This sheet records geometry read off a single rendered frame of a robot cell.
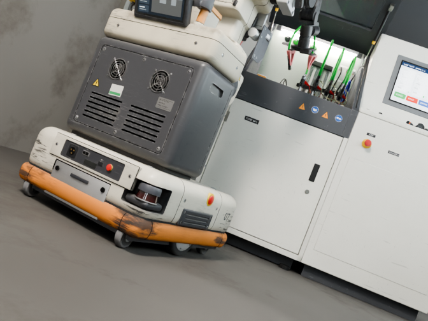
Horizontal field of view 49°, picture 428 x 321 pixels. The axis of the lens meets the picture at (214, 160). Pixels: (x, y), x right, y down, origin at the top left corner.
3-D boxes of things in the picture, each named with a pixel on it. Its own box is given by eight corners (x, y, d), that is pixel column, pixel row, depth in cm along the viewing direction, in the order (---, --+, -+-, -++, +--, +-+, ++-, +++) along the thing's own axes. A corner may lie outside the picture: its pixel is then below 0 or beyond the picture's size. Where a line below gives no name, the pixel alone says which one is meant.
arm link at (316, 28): (299, 9, 226) (316, 12, 222) (309, 9, 235) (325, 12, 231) (295, 34, 231) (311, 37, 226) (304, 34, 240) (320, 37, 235)
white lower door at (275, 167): (188, 209, 264) (232, 96, 266) (188, 209, 266) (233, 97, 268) (297, 254, 256) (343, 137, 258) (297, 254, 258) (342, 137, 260)
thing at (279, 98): (235, 97, 267) (246, 71, 267) (236, 98, 271) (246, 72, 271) (341, 135, 259) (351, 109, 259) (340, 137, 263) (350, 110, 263)
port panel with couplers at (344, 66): (323, 102, 311) (341, 58, 312) (323, 102, 315) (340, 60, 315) (342, 108, 309) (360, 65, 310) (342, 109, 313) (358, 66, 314)
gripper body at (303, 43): (295, 48, 237) (299, 34, 235) (314, 52, 232) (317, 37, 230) (290, 49, 232) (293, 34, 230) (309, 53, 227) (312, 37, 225)
